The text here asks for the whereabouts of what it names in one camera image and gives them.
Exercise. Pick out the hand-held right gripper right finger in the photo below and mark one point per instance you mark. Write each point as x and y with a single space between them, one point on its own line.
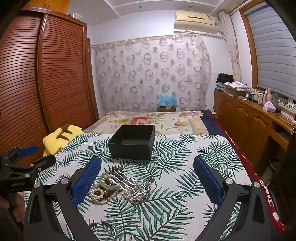
208 183

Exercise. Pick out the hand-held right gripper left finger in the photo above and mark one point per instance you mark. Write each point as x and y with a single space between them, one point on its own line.
85 183

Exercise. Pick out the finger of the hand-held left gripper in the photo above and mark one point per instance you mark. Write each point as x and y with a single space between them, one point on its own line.
29 150
45 161

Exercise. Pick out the pale jade bangle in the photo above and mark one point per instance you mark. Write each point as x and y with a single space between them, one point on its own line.
108 185

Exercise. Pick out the silver wavy hairpin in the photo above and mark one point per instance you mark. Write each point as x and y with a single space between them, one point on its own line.
126 183

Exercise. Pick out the black box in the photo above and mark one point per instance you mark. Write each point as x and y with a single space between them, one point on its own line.
129 150

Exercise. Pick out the person's left hand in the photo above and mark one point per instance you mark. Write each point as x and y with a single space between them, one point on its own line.
19 208

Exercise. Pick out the yellow plush toy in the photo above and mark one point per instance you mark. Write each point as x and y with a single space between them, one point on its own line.
57 141

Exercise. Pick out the leaf-print tablecloth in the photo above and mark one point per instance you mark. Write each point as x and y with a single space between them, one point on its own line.
161 208

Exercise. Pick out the red patterned blanket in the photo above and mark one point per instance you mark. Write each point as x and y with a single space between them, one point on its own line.
266 185

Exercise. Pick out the navy blanket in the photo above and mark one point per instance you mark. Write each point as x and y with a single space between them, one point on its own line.
212 125

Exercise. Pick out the wooden louvered wardrobe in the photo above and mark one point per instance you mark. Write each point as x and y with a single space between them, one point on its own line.
46 81

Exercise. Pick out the wooden sideboard cabinet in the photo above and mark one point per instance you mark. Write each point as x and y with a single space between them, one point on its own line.
242 115

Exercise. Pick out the small cardboard box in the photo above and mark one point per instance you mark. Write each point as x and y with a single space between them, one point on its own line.
166 109

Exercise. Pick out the blue plastic bag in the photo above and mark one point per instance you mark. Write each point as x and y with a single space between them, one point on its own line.
166 100

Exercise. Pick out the cardboard box with white cloth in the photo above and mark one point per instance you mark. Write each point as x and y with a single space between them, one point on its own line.
235 90

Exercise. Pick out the pink tissue pack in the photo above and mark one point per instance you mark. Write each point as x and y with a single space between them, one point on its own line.
269 107

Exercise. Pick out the row of cosmetic bottles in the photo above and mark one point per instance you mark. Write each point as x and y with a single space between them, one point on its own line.
254 95

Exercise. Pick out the stack of folded clothes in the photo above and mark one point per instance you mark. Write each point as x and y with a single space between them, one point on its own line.
224 80

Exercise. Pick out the white power strip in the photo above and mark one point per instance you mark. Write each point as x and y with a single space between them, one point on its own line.
286 106

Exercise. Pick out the circle-print curtain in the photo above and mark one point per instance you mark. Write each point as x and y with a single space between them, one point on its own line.
138 81

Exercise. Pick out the beige window curtain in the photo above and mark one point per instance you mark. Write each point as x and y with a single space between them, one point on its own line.
233 46

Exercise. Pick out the grey window blind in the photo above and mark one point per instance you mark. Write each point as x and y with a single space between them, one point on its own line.
272 58

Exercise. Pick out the beige air conditioner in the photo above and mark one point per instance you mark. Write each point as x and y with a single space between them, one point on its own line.
196 20

